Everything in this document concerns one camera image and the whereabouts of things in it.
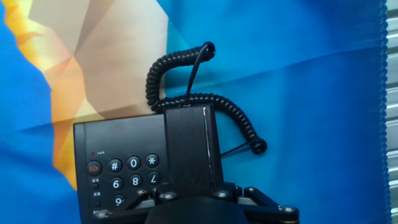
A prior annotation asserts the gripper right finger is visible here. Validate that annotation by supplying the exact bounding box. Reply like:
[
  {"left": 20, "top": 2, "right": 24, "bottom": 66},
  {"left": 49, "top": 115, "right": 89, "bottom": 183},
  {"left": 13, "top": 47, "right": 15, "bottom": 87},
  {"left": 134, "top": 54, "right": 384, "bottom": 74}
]
[{"left": 213, "top": 182, "right": 300, "bottom": 224}]

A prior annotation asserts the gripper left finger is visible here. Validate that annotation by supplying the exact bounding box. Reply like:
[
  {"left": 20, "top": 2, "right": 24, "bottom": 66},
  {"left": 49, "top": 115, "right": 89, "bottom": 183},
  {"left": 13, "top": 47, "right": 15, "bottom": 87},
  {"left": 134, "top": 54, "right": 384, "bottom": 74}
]
[{"left": 92, "top": 188, "right": 178, "bottom": 224}]

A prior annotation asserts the black telephone handset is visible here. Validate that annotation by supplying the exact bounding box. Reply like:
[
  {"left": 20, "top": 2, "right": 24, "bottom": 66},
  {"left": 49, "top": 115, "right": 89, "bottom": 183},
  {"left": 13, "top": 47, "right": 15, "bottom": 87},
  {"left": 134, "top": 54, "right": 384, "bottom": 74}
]
[{"left": 163, "top": 104, "right": 224, "bottom": 197}]

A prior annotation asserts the black telephone base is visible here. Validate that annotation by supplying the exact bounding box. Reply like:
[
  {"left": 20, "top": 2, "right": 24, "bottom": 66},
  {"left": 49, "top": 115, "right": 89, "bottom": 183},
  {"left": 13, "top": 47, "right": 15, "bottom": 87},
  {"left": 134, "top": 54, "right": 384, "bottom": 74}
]
[{"left": 73, "top": 113, "right": 175, "bottom": 224}]

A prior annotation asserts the blue mountain print cloth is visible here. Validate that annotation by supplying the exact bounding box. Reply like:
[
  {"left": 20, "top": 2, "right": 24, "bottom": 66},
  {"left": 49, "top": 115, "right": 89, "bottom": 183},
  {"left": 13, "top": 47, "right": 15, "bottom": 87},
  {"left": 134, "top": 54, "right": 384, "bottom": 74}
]
[{"left": 0, "top": 0, "right": 392, "bottom": 224}]

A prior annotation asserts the black coiled telephone cord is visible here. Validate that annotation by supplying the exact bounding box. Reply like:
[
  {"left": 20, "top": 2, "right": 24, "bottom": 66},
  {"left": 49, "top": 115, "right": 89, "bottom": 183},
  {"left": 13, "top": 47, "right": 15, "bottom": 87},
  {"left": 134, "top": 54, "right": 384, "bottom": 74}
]
[{"left": 145, "top": 41, "right": 268, "bottom": 156}]

